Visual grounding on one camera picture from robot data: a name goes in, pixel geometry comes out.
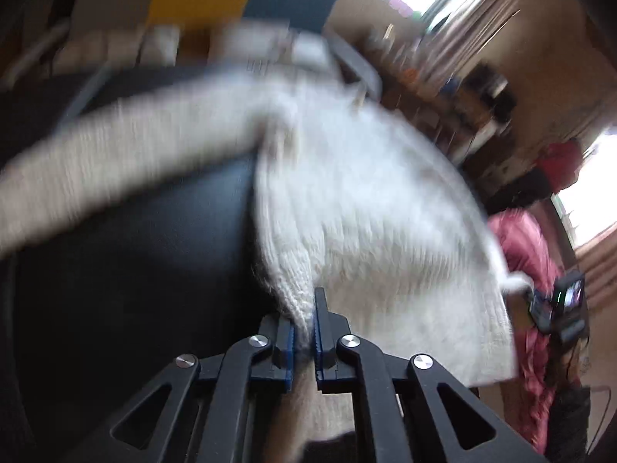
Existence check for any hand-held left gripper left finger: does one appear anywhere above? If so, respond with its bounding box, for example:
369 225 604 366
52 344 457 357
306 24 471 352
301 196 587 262
62 313 296 463

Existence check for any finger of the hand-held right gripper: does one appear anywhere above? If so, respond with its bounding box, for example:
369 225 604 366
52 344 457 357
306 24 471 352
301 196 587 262
528 286 555 333

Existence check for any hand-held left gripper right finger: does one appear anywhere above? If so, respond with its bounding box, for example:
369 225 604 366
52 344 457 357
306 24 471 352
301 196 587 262
313 287 548 463

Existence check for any white knitted sweater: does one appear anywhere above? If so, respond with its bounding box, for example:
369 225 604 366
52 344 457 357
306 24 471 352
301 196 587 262
0 70 533 463

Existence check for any pink quilt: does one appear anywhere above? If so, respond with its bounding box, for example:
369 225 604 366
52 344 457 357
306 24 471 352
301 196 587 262
487 210 574 449

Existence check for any black television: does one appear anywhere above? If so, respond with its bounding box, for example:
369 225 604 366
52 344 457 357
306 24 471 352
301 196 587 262
463 65 516 121

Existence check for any wooden side table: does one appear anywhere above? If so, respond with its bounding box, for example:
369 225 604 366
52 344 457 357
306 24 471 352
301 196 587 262
366 24 483 155

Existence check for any grey deer print cushion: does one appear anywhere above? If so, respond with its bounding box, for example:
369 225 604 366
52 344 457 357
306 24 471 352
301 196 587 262
212 19 338 78

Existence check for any triangle pattern cushion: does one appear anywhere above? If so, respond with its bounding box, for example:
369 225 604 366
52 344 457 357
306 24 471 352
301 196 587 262
53 29 181 66

